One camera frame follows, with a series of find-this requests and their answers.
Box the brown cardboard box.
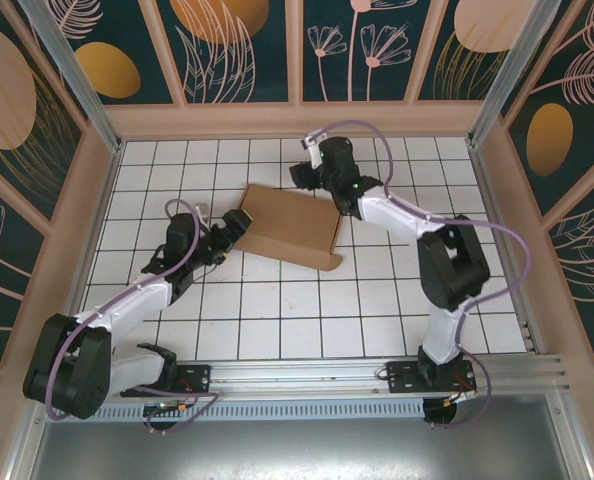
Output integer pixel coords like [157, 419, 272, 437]
[229, 183, 343, 272]

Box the small green circuit board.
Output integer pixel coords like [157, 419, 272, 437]
[144, 399, 188, 417]

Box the galvanised metal sheet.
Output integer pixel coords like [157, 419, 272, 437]
[6, 392, 593, 480]

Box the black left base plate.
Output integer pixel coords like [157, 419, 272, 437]
[120, 363, 213, 399]

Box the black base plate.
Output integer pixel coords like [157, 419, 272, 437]
[120, 363, 213, 399]
[385, 360, 478, 396]

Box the aluminium mounting rail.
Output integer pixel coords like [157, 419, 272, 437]
[24, 353, 573, 401]

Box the aluminium side rail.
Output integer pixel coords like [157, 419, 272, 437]
[469, 142, 546, 355]

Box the slotted grey cable duct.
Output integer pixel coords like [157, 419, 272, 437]
[96, 398, 426, 422]

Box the aluminium frame post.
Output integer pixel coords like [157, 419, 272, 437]
[16, 0, 123, 154]
[466, 0, 558, 146]

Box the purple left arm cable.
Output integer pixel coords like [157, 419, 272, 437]
[44, 198, 223, 436]

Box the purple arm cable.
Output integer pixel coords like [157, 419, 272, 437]
[44, 198, 223, 436]
[304, 119, 533, 431]

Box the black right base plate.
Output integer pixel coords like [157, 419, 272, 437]
[385, 360, 478, 396]

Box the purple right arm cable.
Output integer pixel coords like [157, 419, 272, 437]
[304, 119, 533, 431]

